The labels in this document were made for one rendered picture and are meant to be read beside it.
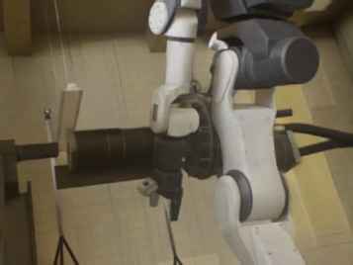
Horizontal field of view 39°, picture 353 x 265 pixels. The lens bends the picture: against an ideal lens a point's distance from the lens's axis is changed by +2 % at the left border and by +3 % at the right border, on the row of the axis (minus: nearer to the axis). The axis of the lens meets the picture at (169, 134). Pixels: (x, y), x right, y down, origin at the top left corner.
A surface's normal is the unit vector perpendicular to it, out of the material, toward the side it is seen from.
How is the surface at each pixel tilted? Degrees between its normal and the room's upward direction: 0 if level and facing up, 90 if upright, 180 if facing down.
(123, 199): 90
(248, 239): 100
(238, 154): 90
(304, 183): 90
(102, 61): 90
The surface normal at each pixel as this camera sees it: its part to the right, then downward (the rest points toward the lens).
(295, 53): 0.44, 0.04
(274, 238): 0.31, -0.68
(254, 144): 0.43, -0.18
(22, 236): 0.25, -0.40
